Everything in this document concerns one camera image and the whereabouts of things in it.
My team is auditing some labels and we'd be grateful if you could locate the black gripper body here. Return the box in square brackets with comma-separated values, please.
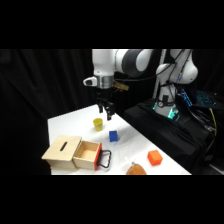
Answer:
[95, 86, 116, 108]

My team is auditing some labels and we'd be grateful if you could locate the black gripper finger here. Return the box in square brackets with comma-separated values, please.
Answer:
[105, 105, 115, 122]
[97, 103, 106, 115]

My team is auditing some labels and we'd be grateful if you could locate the wooden drawer red front black handle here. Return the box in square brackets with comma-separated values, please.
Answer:
[72, 140, 113, 172]

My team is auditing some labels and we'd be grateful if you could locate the yellow plastic cup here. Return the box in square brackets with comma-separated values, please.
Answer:
[92, 117, 105, 132]

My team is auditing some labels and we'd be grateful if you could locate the blue cube block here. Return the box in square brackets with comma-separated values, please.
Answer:
[108, 129, 120, 143]

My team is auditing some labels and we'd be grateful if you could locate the white tablecloth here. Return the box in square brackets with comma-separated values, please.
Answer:
[47, 103, 193, 176]

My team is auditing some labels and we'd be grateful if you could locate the wooden box with slot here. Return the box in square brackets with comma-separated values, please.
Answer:
[41, 134, 83, 173]

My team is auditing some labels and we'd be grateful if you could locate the black covered robot stand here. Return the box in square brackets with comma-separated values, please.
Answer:
[122, 99, 224, 176]

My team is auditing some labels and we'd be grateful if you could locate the orange bag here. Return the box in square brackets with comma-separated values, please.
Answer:
[124, 156, 148, 176]

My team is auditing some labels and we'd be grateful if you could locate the orange cube block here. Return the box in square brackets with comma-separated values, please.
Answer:
[147, 149, 164, 167]

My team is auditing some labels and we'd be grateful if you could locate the small green light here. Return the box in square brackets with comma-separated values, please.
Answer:
[168, 107, 180, 120]

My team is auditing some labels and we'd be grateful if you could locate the black curtain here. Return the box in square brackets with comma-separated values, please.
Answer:
[0, 49, 224, 176]

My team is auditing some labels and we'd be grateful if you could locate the blue lit keyboard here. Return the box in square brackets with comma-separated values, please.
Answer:
[195, 90, 220, 109]

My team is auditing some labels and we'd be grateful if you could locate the tan wrist camera box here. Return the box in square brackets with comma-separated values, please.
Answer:
[113, 82, 130, 92]

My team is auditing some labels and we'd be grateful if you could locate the black cable from wrist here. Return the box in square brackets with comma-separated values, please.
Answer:
[114, 70, 168, 85]

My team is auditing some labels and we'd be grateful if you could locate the black cable along arm base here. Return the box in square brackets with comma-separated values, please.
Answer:
[165, 49, 188, 101]

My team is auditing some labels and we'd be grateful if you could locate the yellow cable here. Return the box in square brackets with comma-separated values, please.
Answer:
[207, 107, 219, 138]

